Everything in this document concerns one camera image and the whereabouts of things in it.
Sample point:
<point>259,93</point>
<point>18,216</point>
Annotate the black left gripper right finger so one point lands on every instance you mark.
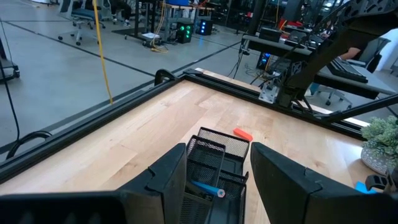
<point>280,186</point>

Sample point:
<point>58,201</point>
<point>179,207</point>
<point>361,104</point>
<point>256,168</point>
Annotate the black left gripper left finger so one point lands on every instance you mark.
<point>161,186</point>

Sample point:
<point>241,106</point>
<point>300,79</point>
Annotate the blue sticky note pad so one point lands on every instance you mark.
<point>362,187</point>

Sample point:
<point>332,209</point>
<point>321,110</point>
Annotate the blue pencil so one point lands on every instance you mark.
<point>208,188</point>

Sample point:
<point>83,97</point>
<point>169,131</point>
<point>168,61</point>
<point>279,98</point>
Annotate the orange eraser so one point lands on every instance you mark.
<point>243,134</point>

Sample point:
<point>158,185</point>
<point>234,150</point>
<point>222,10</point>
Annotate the black mesh desk organizer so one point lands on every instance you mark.
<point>205,158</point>

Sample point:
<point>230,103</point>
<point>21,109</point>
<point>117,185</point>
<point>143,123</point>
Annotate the blue grey office chair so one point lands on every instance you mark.
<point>82,15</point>

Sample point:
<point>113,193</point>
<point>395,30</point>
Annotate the green potted artificial plant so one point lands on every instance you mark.
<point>381,140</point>

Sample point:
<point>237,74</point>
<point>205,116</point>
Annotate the black keyboard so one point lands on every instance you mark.
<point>346,71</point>

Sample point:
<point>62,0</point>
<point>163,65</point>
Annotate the black computer green lights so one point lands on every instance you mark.
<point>184,32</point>

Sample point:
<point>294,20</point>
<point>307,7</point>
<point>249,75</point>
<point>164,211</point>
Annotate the black computer blue lights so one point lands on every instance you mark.
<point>206,27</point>

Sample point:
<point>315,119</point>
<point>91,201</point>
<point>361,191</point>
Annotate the black aluminium table frame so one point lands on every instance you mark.
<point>93,118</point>

